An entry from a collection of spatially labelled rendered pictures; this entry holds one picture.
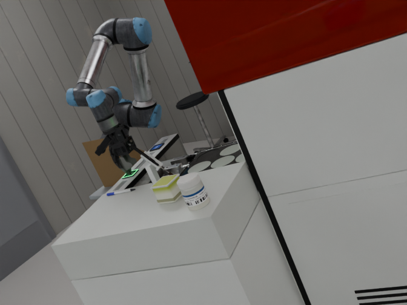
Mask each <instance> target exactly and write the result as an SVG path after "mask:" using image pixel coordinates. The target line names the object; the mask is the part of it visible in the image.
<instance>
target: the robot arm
mask: <svg viewBox="0 0 407 305"><path fill-rule="evenodd" d="M151 41H152V31H151V27H150V24H149V22H148V21H147V20H146V19H145V18H137V17H135V18H111V19H109V20H107V21H105V22H104V23H103V24H102V25H101V26H100V27H99V28H98V29H97V30H96V31H95V33H94V35H93V38H92V40H91V42H92V46H91V49H90V52H89V54H88V56H87V59H86V61H85V64H84V67H83V69H82V72H81V75H80V76H79V79H78V82H77V84H76V87H75V88H69V90H67V93H66V100H67V102H68V104H69V105H70V106H74V107H90V109H91V111H92V113H93V115H94V117H95V119H96V121H97V123H98V125H99V127H100V129H101V131H102V132H103V133H102V135H101V138H100V139H104V140H103V141H102V143H101V144H100V145H99V146H98V147H97V149H96V151H95V154H97V155H98V156H100V155H101V154H103V153H104V152H105V150H106V148H107V146H108V147H109V151H110V155H111V157H112V159H113V161H114V163H115V165H116V166H117V167H118V168H120V169H121V170H122V171H123V172H124V173H126V174H128V175H131V168H132V167H133V165H134V164H136V163H137V160H136V159H135V158H132V157H130V155H129V153H131V152H132V150H133V148H131V147H130V145H129V143H130V144H132V145H134V146H135V147H136V144H135V142H134V140H133V138H132V136H129V129H130V127H134V128H156V127H157V126H158V125H159V123H160V119H161V115H162V108H161V105H159V104H157V103H156V99H155V98H153V96H152V91H151V82H150V74H149V69H148V60H147V51H146V50H147V48H148V47H149V44H150V43H151ZM115 44H123V47H124V50H125V51H126V52H127V53H128V60H129V64H130V72H131V80H132V84H133V91H134V101H130V100H126V99H122V93H121V91H120V89H118V88H117V87H108V88H107V89H95V86H96V83H97V81H98V78H99V75H100V73H101V70H102V67H103V65H104V62H105V59H106V57H107V54H108V51H109V50H111V49H112V47H113V45H115ZM119 156H120V158H119Z"/></svg>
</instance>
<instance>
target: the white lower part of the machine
mask: <svg viewBox="0 0 407 305"><path fill-rule="evenodd" d="M261 201H262V203H263V205H264V208H265V210H266V213H267V215H268V218H269V220H270V222H271V225H272V227H273V229H274V232H275V234H276V237H277V239H278V241H279V244H280V247H281V248H282V251H283V254H284V256H285V258H286V261H287V263H288V266H289V268H290V271H291V273H292V275H293V278H294V281H295V282H296V285H297V288H298V290H299V292H300V295H301V297H302V300H303V302H304V304H305V305H407V170H403V171H397V172H391V173H387V174H381V175H375V176H372V177H365V178H362V179H356V180H350V181H346V182H340V183H335V184H331V185H325V186H319V187H315V188H309V189H303V190H300V191H294V192H287V193H284V194H278V195H272V196H268V197H264V198H261Z"/></svg>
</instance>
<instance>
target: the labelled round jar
mask: <svg viewBox="0 0 407 305"><path fill-rule="evenodd" d="M177 185H178V187H179V189H180V191H181V193H182V196H183V198H184V200H185V203H186V204H187V206H188V209H189V210H191V211H196V210H199V209H202V208H204V207H205V206H206V205H207V204H209V202H210V198H209V196H208V194H207V191H206V189H205V187H204V184H203V183H202V181H201V179H200V176H199V174H198V173H197V172H191V173H189V174H186V175H184V176H182V177H181V178H180V179H179V180H178V181H177Z"/></svg>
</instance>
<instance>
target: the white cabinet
mask: <svg viewBox="0 0 407 305"><path fill-rule="evenodd" d="M71 282H72V284H73V286H74V288H75V289H76V291H77V293H78V294H79V296H80V298H81V300H82V302H83V303H84V305H305V304H304V302H303V300H302V297H301V295H300V292H299V290H298V288H297V285H296V282H295V281H294V278H293V275H292V273H291V271H290V268H289V266H288V263H287V261H286V258H285V256H284V254H283V251H282V248H281V247H280V244H279V241H278V239H277V237H276V234H275V232H274V229H273V227H272V225H271V222H270V220H269V218H268V215H267V213H266V210H265V208H264V205H263V203H262V201H261V198H260V199H259V201H258V203H257V205H256V207H255V209H254V211H253V213H252V215H251V217H250V219H249V220H248V223H247V225H246V226H245V229H244V230H243V232H242V235H241V236H240V238H239V241H238V242H237V244H236V247H235V248H234V251H233V253H232V254H231V256H230V258H227V259H222V260H213V261H205V262H200V263H191V264H183V265H178V266H170V267H161V268H156V269H148V270H143V271H134V272H126V273H121V274H113V275H104V276H99V277H91V278H82V279H77V280H72V281H71Z"/></svg>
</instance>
